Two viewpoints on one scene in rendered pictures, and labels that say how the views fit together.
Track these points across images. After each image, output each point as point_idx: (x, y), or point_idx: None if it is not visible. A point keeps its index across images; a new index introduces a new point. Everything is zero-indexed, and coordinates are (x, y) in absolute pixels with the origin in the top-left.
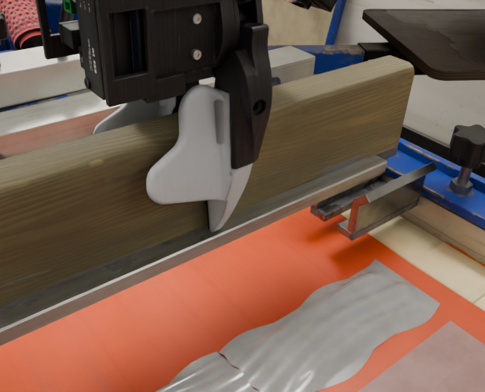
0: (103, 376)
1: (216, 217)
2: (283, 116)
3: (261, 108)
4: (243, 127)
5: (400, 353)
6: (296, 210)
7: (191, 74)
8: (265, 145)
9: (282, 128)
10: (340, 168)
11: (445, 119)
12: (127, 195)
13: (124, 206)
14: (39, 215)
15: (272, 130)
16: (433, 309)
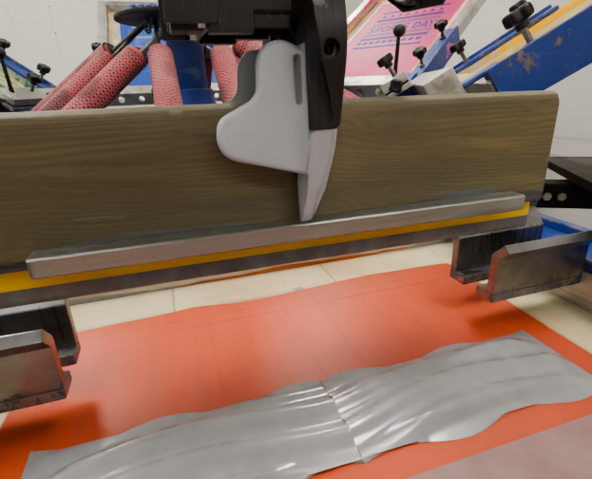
0: (204, 379)
1: (303, 201)
2: (389, 112)
3: (335, 53)
4: (318, 79)
5: (540, 426)
6: (405, 222)
7: (264, 18)
8: (368, 143)
9: (389, 127)
10: (466, 196)
11: None
12: (207, 157)
13: (204, 168)
14: (114, 151)
15: (375, 125)
16: None
